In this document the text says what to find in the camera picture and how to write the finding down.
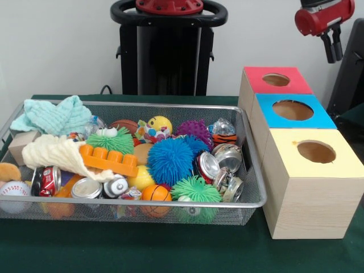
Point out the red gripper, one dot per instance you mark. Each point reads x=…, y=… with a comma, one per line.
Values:
x=321, y=20

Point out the wooden box with three holes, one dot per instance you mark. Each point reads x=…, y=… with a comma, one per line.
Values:
x=312, y=204

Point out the black upright panel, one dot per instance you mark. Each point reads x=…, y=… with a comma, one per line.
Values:
x=349, y=79

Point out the dark green tablecloth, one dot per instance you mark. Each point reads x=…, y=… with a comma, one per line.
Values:
x=142, y=250
x=357, y=113

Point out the purple spiky ball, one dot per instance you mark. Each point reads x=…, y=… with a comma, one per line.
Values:
x=193, y=130

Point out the yellow smiley ball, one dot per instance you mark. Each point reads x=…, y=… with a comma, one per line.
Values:
x=160, y=123

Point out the plain green spiky ball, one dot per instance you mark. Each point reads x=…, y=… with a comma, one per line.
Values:
x=196, y=190

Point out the large blue spiky ball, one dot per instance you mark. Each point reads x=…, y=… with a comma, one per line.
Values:
x=170, y=162

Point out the small orange basketball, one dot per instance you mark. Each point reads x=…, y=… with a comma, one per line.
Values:
x=156, y=193

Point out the green spiky ball with eyes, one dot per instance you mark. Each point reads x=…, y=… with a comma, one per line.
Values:
x=113, y=142

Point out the orange toy building block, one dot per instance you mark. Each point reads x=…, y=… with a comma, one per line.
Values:
x=111, y=165

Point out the light blue knitted cloth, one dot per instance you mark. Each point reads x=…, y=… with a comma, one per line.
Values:
x=57, y=116

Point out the cream knitted cloth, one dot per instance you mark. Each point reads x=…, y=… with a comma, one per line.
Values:
x=54, y=153

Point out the white baseball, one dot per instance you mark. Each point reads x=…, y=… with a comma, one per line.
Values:
x=14, y=190

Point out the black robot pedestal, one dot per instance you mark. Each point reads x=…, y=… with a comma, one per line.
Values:
x=170, y=57

